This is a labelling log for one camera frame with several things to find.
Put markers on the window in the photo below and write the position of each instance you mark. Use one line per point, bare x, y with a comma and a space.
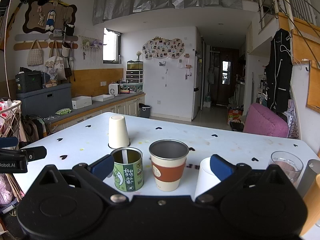
111, 46

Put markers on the green printed tin can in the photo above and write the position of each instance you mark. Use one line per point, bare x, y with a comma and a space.
128, 173

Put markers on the cream cabinet with grey counter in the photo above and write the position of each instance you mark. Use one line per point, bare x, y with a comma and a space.
120, 106

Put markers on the white cardboard box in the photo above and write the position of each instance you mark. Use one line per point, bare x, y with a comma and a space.
81, 102

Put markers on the dark green storage bag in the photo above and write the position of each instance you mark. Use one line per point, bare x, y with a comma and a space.
28, 81

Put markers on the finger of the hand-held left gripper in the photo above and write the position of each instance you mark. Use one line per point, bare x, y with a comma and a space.
35, 153
8, 143

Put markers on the pink bag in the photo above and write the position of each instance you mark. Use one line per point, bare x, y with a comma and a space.
5, 190

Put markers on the cream knitted bag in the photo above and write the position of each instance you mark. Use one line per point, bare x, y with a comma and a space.
35, 56

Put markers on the tan cup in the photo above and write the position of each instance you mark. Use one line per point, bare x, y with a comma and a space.
312, 205

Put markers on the small white appliance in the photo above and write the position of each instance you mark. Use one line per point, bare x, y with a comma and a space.
114, 89

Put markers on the white paper cup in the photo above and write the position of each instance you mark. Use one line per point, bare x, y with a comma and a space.
203, 180

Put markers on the grey metal tumbler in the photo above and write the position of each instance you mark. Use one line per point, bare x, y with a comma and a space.
308, 177

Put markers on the small fish tank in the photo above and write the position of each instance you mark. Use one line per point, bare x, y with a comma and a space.
135, 65

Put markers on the pink armchair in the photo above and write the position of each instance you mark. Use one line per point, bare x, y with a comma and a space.
265, 122

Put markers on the cloud-shaped photo board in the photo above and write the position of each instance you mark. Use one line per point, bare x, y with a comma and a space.
162, 48

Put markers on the printed tote bag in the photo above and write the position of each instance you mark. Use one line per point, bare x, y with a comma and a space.
56, 66

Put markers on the white metal rack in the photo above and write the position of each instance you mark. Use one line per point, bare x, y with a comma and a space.
293, 123

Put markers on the small drawer unit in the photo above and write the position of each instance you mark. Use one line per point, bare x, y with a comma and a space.
134, 76

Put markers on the black jacket with white trim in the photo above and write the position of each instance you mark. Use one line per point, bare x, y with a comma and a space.
278, 75

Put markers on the dark entrance door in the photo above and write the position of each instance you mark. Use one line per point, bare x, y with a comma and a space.
225, 80

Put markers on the clear glass cup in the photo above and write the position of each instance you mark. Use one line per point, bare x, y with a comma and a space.
285, 167

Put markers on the flat white tray box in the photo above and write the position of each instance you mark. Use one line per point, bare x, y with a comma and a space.
103, 97

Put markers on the washing machine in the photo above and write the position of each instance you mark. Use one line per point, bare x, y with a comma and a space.
240, 95

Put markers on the grey storage box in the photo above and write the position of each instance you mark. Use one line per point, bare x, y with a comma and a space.
45, 100

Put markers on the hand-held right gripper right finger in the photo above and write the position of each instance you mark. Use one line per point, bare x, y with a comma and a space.
221, 167

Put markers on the brown wavy wall board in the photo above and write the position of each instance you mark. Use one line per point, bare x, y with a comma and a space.
32, 17

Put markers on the cream paper cup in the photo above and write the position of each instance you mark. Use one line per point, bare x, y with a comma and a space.
118, 132

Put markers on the blue plush doll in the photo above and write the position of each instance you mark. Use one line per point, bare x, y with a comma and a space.
50, 18

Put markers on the black trash bin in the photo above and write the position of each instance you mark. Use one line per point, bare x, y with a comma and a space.
145, 111

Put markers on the green wipes packet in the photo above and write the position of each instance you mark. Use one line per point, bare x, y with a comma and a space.
63, 111

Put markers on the metal cup with brown sleeve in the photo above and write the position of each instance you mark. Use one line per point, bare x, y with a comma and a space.
168, 170

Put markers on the wooden stair railing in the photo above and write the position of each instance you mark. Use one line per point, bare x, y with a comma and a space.
303, 40

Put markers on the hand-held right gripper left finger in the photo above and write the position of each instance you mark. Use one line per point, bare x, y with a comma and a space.
101, 167

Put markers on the red cardboard box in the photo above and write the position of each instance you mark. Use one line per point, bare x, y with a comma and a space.
235, 115

